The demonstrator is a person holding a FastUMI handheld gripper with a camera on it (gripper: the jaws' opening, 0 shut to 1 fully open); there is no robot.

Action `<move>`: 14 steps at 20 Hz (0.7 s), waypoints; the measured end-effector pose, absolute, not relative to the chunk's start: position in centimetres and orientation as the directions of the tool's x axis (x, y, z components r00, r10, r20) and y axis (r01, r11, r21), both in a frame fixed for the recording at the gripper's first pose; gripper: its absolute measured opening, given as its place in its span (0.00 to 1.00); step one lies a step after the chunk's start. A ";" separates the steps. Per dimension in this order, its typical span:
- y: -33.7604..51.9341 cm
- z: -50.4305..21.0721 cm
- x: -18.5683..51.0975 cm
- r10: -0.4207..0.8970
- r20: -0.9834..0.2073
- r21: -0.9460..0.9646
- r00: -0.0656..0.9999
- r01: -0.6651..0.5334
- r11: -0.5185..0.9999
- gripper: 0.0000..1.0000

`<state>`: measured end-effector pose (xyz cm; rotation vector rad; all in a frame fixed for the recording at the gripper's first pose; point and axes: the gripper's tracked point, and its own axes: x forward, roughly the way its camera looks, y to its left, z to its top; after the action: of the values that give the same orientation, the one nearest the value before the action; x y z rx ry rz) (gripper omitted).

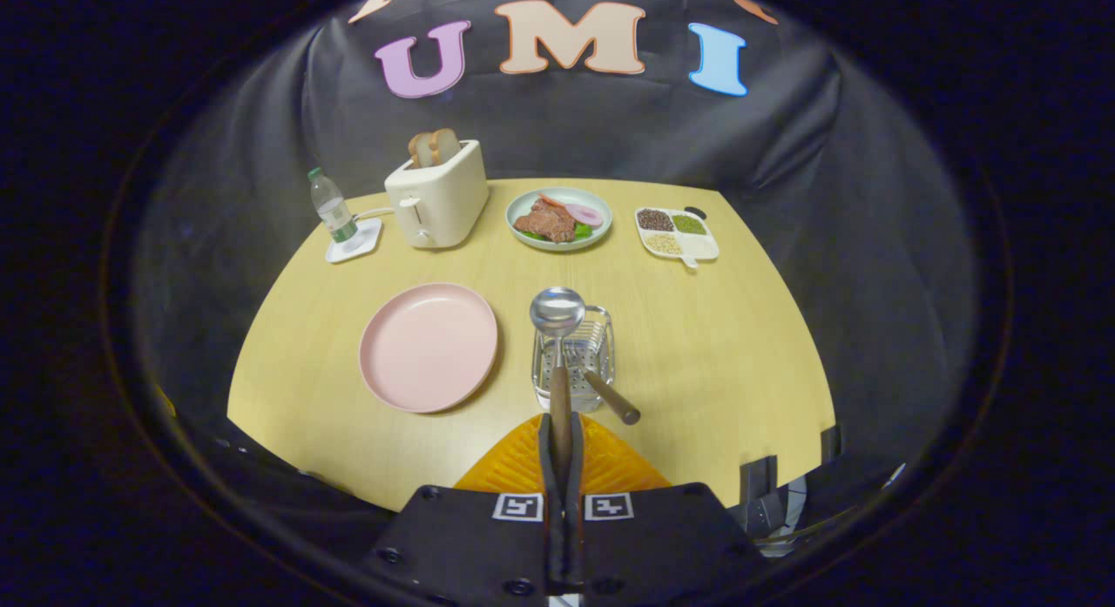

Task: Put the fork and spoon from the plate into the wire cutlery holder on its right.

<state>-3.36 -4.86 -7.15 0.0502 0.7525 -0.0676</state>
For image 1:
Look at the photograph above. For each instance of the pink round ham slice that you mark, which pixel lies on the pink round ham slice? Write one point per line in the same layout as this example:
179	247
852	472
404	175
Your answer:
585	215

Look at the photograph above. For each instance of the beige beans pile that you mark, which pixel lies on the beige beans pile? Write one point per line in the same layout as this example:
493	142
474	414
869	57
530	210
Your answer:
664	244

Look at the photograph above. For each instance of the toast slice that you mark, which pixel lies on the toast slice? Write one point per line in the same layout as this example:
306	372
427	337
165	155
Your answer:
446	145
420	150

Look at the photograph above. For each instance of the dark brown beans pile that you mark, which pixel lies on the dark brown beans pile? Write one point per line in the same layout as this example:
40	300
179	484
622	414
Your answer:
655	220

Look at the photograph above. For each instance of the green lettuce leaf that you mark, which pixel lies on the green lettuce leaf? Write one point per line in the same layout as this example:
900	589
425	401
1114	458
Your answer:
582	232

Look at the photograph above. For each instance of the green beans pile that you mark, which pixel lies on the green beans pile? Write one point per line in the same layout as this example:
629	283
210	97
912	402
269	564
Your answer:
688	225

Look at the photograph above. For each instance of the white divided dish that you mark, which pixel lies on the white divided dish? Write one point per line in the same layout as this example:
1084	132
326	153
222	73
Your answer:
701	246

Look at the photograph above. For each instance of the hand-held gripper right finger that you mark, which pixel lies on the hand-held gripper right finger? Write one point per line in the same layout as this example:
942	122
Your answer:
576	520

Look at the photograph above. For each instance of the black backdrop cloth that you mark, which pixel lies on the black backdrop cloth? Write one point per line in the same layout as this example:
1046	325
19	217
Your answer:
784	154

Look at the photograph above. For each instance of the white toaster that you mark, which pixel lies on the white toaster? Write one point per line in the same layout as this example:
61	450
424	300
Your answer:
444	198

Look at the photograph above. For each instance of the white square coaster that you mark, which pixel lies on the white square coaster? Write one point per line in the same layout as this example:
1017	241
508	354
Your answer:
363	246

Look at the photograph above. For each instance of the pink plate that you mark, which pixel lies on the pink plate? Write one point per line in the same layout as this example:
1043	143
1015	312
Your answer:
427	346

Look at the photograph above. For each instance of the pale green plate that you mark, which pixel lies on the pale green plate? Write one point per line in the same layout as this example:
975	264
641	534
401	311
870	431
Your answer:
601	201

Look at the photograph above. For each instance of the orange carrot strip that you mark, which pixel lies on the orange carrot strip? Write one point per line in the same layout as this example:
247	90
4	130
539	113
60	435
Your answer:
550	198

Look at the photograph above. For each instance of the brown meat slice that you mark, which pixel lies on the brown meat slice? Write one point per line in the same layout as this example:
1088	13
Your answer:
549	222

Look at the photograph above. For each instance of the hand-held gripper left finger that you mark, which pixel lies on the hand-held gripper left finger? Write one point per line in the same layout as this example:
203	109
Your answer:
547	520

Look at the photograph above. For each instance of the clear plastic water bottle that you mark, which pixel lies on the clear plastic water bottle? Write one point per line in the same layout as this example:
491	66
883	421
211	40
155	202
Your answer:
335	213

